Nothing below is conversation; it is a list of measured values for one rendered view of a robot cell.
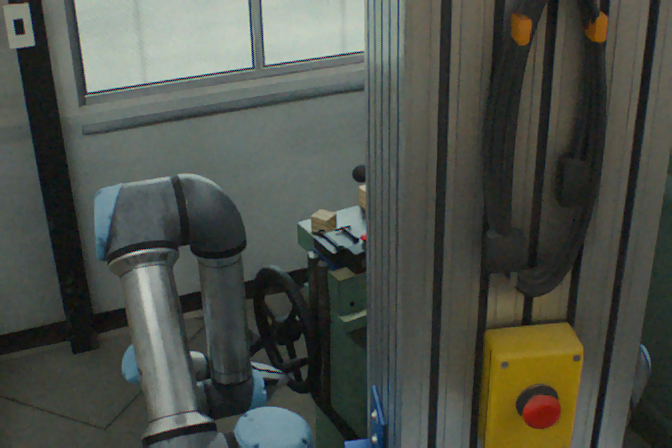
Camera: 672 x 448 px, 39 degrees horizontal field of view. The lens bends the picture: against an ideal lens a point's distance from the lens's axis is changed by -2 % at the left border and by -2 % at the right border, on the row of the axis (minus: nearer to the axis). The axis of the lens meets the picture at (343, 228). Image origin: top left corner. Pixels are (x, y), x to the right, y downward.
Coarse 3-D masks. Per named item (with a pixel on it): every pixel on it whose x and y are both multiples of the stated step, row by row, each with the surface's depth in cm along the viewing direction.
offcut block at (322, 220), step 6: (318, 210) 228; (324, 210) 228; (312, 216) 225; (318, 216) 225; (324, 216) 225; (330, 216) 225; (312, 222) 226; (318, 222) 225; (324, 222) 224; (330, 222) 225; (312, 228) 227; (318, 228) 226; (324, 228) 224; (330, 228) 226
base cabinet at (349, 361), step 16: (336, 336) 228; (336, 352) 230; (352, 352) 222; (336, 368) 232; (352, 368) 225; (336, 384) 235; (352, 384) 226; (336, 400) 238; (352, 400) 229; (320, 416) 251; (352, 416) 231; (320, 432) 254; (336, 432) 243
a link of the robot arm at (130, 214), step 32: (128, 192) 150; (160, 192) 151; (96, 224) 147; (128, 224) 148; (160, 224) 150; (128, 256) 147; (160, 256) 149; (128, 288) 148; (160, 288) 147; (128, 320) 148; (160, 320) 146; (160, 352) 144; (160, 384) 143; (192, 384) 145; (160, 416) 142; (192, 416) 142
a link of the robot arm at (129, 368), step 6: (132, 348) 176; (126, 354) 177; (132, 354) 175; (126, 360) 176; (132, 360) 175; (126, 366) 176; (132, 366) 174; (126, 372) 175; (132, 372) 174; (126, 378) 175; (132, 378) 174; (138, 378) 174; (138, 384) 176
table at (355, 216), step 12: (336, 216) 233; (348, 216) 233; (360, 216) 233; (300, 228) 230; (336, 228) 228; (360, 228) 228; (300, 240) 232; (312, 240) 226; (360, 312) 202; (336, 324) 203; (348, 324) 199; (360, 324) 201
